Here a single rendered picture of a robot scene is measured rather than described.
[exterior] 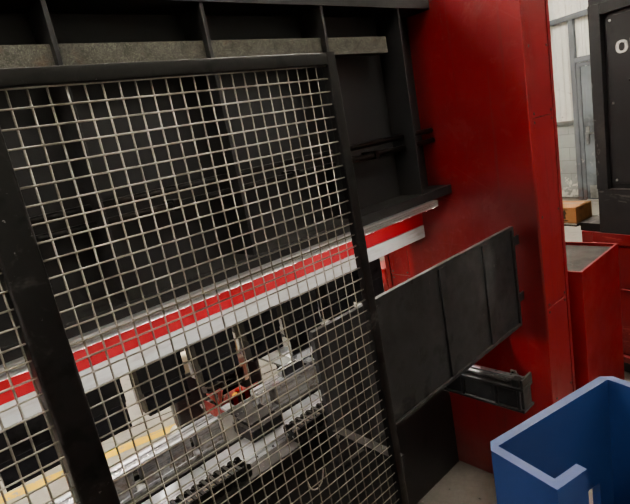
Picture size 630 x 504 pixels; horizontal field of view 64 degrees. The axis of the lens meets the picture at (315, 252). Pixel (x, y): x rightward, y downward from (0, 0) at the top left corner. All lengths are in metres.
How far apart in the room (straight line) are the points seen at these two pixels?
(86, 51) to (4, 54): 0.18
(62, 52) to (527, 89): 1.59
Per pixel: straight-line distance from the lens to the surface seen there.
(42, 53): 1.41
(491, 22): 2.23
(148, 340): 1.64
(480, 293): 2.03
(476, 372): 2.08
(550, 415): 0.18
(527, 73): 2.17
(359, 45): 2.03
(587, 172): 9.32
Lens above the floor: 1.85
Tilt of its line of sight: 13 degrees down
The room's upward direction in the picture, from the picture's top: 11 degrees counter-clockwise
